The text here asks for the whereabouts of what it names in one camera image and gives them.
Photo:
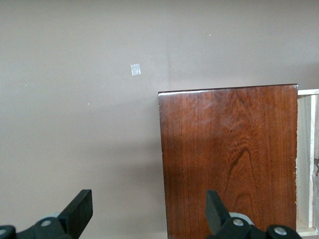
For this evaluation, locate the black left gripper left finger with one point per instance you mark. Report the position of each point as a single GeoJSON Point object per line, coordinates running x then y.
{"type": "Point", "coordinates": [77, 214]}

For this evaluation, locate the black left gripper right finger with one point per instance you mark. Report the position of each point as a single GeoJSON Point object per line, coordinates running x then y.
{"type": "Point", "coordinates": [215, 214]}

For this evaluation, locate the dark brown wooden cabinet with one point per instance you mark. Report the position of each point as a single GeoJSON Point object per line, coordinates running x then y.
{"type": "Point", "coordinates": [224, 161]}

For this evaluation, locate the small clear tape patch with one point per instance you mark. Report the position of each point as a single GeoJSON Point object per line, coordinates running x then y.
{"type": "Point", "coordinates": [135, 69]}

